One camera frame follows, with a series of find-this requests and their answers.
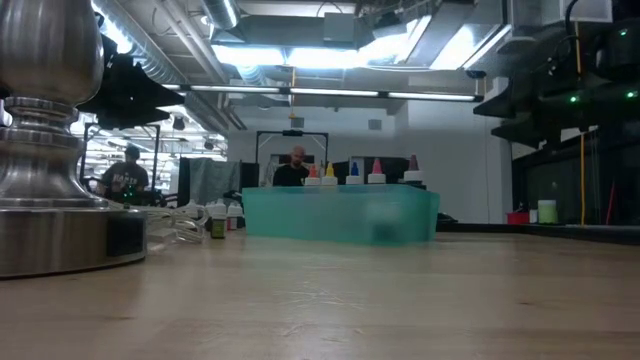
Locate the long ceiling light bar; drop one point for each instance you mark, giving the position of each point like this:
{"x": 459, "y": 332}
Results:
{"x": 330, "y": 92}

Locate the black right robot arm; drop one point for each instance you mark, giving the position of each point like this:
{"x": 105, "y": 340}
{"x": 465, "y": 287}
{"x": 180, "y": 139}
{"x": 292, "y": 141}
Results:
{"x": 617, "y": 60}

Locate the small white-capped dye bottle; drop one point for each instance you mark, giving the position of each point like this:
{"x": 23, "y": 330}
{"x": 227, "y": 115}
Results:
{"x": 218, "y": 222}
{"x": 234, "y": 215}

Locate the translucent green plastic tray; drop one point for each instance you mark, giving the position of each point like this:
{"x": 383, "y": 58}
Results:
{"x": 300, "y": 215}

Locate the red tub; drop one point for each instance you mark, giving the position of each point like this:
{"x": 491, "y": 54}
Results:
{"x": 517, "y": 218}

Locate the silver ventilation duct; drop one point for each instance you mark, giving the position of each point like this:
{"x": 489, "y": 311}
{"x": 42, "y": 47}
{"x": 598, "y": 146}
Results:
{"x": 140, "y": 45}
{"x": 220, "y": 12}

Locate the grey ceiling box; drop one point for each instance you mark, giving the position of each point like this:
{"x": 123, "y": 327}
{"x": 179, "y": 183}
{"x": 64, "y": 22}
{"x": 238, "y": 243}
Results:
{"x": 339, "y": 26}

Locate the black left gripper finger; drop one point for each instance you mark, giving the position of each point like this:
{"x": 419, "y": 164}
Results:
{"x": 130, "y": 90}
{"x": 130, "y": 120}

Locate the red food coloring bottle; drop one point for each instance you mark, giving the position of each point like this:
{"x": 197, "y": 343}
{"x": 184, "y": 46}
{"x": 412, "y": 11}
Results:
{"x": 313, "y": 175}

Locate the grey cloth cover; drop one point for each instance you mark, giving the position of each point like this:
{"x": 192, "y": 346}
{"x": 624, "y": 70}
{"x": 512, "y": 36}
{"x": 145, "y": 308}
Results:
{"x": 212, "y": 180}

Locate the green jar white lid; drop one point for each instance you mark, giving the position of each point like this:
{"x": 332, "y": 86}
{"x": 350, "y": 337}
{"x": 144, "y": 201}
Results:
{"x": 547, "y": 212}

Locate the black aluminium table frame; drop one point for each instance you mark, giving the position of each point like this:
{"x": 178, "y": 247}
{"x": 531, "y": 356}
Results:
{"x": 575, "y": 234}

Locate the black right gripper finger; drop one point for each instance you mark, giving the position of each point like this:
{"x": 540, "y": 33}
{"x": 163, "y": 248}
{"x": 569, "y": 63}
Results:
{"x": 520, "y": 100}
{"x": 535, "y": 132}

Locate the black monitor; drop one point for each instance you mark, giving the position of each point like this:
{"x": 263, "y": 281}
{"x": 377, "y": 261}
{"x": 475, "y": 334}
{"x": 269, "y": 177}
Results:
{"x": 395, "y": 170}

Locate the pink food coloring bottle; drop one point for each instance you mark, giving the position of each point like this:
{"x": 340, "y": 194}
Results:
{"x": 376, "y": 171}

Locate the grey wall speaker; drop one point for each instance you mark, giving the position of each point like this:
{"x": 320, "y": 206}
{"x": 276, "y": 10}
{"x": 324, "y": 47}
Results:
{"x": 375, "y": 124}
{"x": 297, "y": 122}

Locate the person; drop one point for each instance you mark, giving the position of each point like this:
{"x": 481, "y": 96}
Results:
{"x": 295, "y": 172}
{"x": 125, "y": 175}

